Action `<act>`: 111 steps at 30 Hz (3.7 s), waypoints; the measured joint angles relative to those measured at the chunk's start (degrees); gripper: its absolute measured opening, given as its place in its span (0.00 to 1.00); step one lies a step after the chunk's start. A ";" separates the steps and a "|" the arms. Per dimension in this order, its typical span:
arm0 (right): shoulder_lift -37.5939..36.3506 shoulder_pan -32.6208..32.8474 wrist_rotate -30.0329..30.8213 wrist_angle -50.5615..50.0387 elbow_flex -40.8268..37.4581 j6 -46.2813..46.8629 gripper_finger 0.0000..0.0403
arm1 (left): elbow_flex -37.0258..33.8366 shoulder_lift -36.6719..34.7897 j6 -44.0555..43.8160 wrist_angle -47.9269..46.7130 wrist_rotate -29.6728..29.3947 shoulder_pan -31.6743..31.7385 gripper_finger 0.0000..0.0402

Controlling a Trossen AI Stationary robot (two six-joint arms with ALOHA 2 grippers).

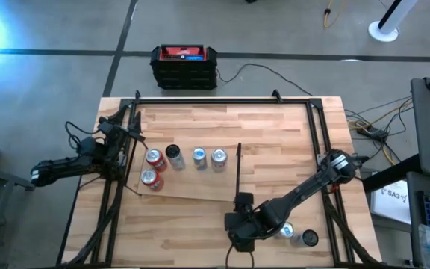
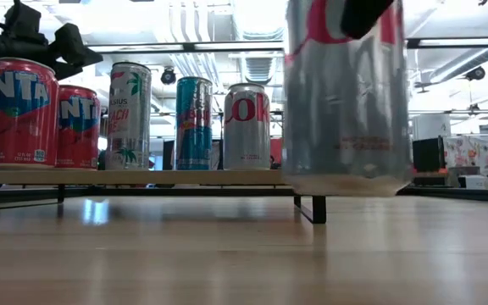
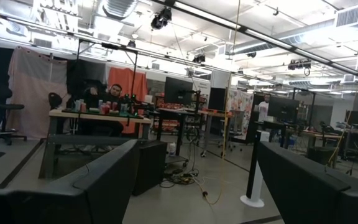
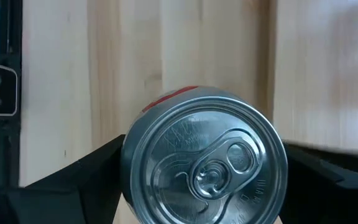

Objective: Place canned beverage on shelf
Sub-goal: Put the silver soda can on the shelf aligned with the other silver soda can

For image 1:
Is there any white round stand base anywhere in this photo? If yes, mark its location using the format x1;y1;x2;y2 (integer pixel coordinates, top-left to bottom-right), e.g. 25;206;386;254
367;0;420;43

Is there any silver Diet Coke can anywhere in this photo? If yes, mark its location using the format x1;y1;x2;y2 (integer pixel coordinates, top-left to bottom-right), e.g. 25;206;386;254
210;147;229;173

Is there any yellow hanging cable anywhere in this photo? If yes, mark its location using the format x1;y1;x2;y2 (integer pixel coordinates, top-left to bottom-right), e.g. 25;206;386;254
322;0;346;29

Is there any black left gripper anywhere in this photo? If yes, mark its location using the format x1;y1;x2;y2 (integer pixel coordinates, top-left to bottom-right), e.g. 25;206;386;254
97;105;143;156

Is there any floor cable bundle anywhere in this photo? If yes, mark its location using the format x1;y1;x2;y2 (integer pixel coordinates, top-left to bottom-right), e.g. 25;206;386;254
343;96;414;167

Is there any black desk frame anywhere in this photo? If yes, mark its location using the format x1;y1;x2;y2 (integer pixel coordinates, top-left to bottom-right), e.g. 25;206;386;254
362;152;425;268

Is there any black power cable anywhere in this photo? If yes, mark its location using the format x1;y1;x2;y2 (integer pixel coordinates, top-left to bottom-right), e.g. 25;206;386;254
214;62;315;97

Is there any white Celsius Peach Vibe can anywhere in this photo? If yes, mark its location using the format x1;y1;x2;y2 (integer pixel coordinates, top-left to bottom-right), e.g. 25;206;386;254
290;229;320;248
164;143;187;172

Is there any blue silver Red Bull can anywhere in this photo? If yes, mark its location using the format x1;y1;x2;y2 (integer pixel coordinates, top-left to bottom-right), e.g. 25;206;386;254
191;146;208;172
278;222;296;239

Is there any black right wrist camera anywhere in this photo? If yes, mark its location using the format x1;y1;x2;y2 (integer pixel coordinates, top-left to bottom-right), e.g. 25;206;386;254
234;191;255;214

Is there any red black power station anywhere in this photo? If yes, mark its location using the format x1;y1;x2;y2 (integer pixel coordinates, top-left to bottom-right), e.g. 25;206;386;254
149;43;219;90

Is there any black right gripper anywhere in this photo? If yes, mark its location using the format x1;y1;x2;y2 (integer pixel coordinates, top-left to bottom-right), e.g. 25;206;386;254
224;211;267;254

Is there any black power strip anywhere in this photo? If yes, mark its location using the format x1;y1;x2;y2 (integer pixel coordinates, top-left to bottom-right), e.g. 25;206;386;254
356;126;390;141

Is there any black aluminium table frame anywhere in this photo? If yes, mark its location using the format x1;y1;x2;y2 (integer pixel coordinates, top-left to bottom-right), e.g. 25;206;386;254
56;88;382;268

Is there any red Fanta can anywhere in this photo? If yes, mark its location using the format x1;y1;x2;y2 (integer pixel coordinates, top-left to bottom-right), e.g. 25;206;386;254
140;168;165;192
145;148;169;173

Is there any white printed paper sheet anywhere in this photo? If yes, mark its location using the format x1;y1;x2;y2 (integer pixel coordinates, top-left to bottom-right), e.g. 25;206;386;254
370;179;412;225

